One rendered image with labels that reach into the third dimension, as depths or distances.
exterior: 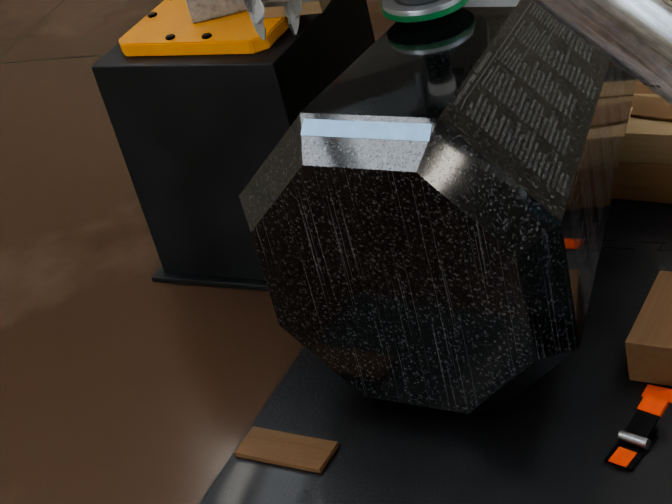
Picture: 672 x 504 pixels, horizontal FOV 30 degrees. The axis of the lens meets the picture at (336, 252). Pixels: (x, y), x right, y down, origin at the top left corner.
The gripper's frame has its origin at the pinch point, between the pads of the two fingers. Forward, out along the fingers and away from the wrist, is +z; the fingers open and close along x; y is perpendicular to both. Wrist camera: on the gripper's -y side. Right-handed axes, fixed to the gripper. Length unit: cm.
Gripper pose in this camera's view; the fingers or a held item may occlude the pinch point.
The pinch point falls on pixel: (277, 30)
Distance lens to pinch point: 233.5
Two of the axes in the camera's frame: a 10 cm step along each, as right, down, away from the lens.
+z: 1.7, 9.7, 1.7
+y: 3.5, 1.0, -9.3
